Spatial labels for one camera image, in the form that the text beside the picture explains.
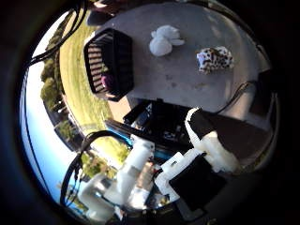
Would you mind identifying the purple plush toy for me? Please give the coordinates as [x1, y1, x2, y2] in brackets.
[100, 72, 115, 91]

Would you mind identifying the white brown spotted plush toy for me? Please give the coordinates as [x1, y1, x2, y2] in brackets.
[196, 45, 235, 75]

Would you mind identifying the black plastic slotted basket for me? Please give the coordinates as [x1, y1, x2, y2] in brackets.
[82, 27, 135, 103]

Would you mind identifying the black cable on table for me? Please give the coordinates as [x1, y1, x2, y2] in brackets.
[215, 80, 259, 115]

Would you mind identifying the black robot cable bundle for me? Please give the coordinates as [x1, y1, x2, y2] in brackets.
[23, 0, 90, 68]

